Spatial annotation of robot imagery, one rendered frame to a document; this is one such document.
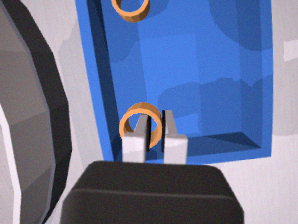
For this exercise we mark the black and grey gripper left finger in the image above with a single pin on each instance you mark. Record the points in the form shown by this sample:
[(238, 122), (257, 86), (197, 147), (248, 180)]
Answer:
[(137, 143)]

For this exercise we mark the blue open crate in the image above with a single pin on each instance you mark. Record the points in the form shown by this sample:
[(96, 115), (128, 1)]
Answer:
[(209, 61)]

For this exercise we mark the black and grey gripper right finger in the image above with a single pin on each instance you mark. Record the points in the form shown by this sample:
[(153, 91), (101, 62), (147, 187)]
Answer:
[(173, 145)]

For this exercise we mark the grey round turning table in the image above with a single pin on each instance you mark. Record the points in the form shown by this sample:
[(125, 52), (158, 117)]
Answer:
[(35, 137)]

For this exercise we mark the bronze bushing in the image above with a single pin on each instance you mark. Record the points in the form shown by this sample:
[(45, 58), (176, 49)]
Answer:
[(133, 17), (146, 108)]

